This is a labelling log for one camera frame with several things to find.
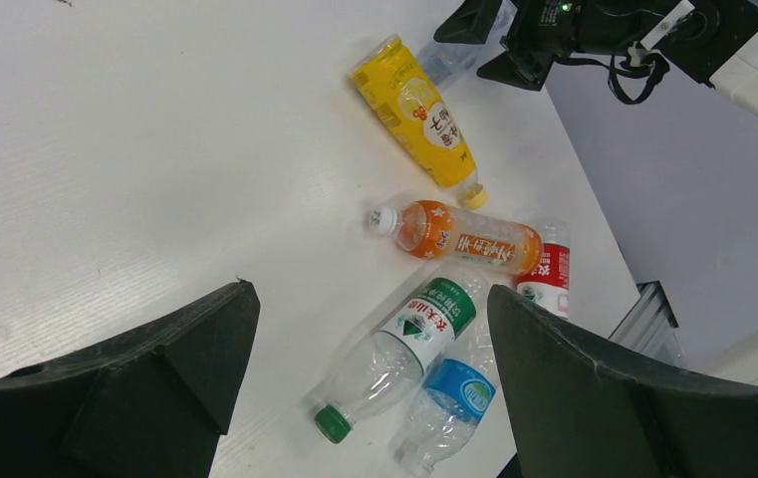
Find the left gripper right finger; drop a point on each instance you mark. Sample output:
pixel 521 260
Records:
pixel 580 405

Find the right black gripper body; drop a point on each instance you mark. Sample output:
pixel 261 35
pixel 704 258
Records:
pixel 561 27

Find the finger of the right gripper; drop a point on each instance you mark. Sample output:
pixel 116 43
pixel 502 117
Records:
pixel 526 70
pixel 469 24

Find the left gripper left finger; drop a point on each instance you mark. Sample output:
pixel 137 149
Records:
pixel 150 402

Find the small blue label bottle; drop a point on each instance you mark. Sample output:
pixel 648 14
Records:
pixel 446 63

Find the yellow juice bottle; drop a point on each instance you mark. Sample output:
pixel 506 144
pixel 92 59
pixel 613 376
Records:
pixel 409 105

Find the blue label clear bottle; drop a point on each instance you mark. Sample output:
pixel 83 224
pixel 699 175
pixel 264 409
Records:
pixel 451 403

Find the green cap water bottle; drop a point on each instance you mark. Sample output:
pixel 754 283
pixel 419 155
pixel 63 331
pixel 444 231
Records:
pixel 385 365

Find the orange drink bottle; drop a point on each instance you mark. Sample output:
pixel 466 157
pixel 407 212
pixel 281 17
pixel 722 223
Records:
pixel 432 230

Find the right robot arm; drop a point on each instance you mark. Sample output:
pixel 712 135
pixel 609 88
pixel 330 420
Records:
pixel 715 43

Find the red label bottle near right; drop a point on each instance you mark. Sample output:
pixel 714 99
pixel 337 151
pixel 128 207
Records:
pixel 548 284

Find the aluminium rail frame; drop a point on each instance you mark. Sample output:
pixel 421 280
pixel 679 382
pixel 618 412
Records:
pixel 649 327

